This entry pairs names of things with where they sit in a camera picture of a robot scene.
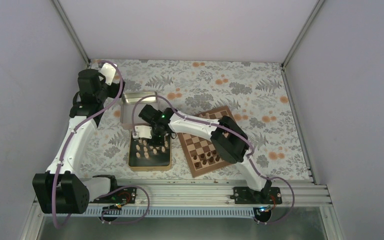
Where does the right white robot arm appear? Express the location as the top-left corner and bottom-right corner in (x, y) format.
(132, 104), (272, 204)

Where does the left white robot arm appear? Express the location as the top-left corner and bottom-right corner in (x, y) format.
(32, 63), (123, 214)

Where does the gold tin with pieces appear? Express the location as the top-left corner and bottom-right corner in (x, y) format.
(127, 135), (172, 172)

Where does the wooden chess board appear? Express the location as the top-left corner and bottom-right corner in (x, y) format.
(177, 105), (234, 178)

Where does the floral table mat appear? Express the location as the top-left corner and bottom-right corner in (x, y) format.
(80, 59), (310, 181)

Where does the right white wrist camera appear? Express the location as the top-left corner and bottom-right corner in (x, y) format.
(132, 125), (152, 139)

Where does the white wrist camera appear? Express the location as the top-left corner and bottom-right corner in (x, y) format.
(99, 63), (116, 86)
(132, 125), (152, 139)

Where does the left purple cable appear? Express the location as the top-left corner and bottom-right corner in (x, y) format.
(51, 60), (124, 229)

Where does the purple cable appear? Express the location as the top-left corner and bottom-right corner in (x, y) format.
(131, 95), (296, 226)
(51, 60), (124, 229)

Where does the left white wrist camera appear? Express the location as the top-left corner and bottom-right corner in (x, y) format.
(99, 63), (116, 86)

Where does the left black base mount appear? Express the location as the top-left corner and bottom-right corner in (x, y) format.
(90, 174), (137, 208)

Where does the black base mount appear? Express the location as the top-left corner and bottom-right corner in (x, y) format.
(229, 180), (283, 205)
(90, 174), (137, 208)

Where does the aluminium corner frame post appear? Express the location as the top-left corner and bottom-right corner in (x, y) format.
(50, 0), (91, 66)

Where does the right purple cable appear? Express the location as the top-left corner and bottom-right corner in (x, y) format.
(131, 95), (296, 226)

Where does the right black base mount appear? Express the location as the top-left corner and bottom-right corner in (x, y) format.
(229, 180), (283, 205)

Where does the aluminium front rail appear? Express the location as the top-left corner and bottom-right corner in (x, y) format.
(76, 180), (333, 218)

